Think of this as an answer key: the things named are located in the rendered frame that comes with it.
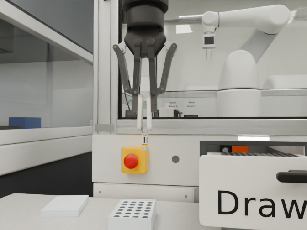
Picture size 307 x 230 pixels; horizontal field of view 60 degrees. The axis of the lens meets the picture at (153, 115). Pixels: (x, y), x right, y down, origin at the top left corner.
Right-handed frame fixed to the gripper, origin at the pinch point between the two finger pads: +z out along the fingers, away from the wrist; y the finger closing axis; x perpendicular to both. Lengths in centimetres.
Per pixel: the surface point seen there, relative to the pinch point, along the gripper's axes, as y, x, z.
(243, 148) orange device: -33, -58, 13
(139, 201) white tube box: 2.3, -9.6, 20.7
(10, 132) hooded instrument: 52, -36, 6
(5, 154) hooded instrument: 52, -34, 13
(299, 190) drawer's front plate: -24.6, 11.2, 11.9
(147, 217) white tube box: -0.8, 0.7, 20.6
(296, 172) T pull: -23.0, 13.8, 8.7
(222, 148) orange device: -25, -59, 13
